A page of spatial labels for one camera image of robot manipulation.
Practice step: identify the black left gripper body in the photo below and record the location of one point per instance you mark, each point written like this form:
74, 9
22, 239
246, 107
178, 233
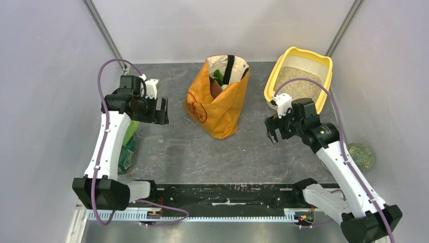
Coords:
151, 115

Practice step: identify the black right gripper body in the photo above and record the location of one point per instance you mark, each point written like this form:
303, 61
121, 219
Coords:
287, 125

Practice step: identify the green cat litter bag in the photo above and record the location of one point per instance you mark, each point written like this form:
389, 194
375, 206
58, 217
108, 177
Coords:
128, 148

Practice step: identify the orange paper shopping bag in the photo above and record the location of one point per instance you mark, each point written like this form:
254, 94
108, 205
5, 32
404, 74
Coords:
216, 96

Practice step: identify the yellow litter box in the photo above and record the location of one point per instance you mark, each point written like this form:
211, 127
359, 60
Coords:
299, 73

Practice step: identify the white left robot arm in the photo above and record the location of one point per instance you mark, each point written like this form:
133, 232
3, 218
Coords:
134, 100

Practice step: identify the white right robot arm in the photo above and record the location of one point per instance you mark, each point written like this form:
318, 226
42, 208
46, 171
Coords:
363, 215

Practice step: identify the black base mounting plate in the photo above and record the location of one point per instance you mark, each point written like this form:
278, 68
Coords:
228, 200

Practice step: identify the green netted melon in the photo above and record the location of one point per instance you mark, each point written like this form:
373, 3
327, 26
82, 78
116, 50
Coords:
362, 155

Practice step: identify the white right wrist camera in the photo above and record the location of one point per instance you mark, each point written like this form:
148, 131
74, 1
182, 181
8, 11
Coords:
281, 102

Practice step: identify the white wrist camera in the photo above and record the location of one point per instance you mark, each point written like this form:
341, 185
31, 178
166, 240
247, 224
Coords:
281, 102
149, 87

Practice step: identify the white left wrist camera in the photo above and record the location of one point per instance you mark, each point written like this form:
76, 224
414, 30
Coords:
149, 87

